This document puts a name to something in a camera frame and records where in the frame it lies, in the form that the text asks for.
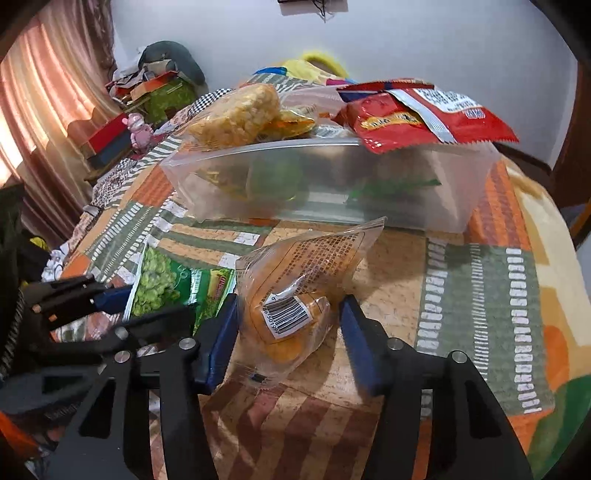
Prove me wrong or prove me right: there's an orange window curtain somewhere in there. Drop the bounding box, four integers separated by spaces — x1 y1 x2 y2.
1 1 119 244

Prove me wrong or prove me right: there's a red gift box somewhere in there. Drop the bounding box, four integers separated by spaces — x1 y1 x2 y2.
80 113 131 170

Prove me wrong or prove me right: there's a clear orange snack bag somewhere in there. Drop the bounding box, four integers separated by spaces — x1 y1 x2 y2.
235 217 386 389

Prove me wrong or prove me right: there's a patchwork bed quilt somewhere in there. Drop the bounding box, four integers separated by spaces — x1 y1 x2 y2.
63 137 590 479

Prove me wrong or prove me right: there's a small wall monitor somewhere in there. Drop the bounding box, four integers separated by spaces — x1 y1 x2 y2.
276 0 349 14

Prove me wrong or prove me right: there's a yellow puffed snack bag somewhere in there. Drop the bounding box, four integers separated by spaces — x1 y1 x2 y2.
184 84 280 150

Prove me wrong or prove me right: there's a green storage bag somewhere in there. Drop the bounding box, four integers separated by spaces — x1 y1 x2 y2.
142 78 197 125

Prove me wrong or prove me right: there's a green pea snack bag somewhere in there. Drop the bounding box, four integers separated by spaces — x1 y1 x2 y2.
123 245 235 333

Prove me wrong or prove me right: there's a red snack packet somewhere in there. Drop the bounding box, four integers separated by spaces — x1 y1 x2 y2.
334 79 519 154

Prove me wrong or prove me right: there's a clear plastic storage box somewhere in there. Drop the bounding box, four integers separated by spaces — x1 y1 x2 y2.
158 85 502 234

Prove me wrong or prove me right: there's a pink plush toy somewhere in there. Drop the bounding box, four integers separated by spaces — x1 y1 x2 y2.
123 113 153 153

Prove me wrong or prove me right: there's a yellow foam tube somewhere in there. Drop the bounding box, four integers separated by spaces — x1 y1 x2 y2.
280 51 349 83

